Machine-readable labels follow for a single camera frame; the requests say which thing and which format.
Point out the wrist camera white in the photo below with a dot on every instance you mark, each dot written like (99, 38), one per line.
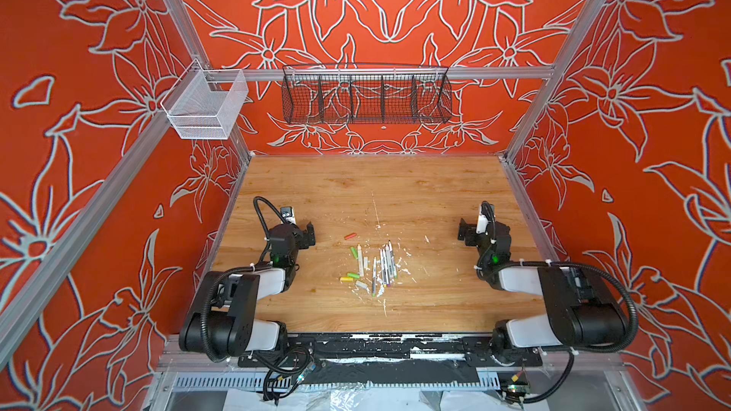
(483, 222)
(288, 214)

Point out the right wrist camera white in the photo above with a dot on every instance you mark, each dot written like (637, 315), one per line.
(483, 222)

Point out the white pen green tip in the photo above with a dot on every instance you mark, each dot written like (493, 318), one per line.
(360, 259)

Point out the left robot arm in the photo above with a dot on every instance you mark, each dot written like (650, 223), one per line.
(221, 322)

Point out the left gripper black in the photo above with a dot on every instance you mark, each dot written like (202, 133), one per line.
(304, 238)

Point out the white pen pink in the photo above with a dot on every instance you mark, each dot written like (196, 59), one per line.
(391, 262)

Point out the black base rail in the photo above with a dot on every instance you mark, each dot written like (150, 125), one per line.
(474, 349)

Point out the black wire basket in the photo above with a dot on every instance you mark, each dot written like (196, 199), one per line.
(366, 94)

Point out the clear plastic bin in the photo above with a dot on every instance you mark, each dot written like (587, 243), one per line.
(205, 104)

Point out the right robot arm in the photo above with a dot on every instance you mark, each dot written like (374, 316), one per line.
(585, 308)

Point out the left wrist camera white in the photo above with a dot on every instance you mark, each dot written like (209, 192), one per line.
(288, 214)

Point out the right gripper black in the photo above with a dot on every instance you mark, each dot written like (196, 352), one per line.
(471, 230)

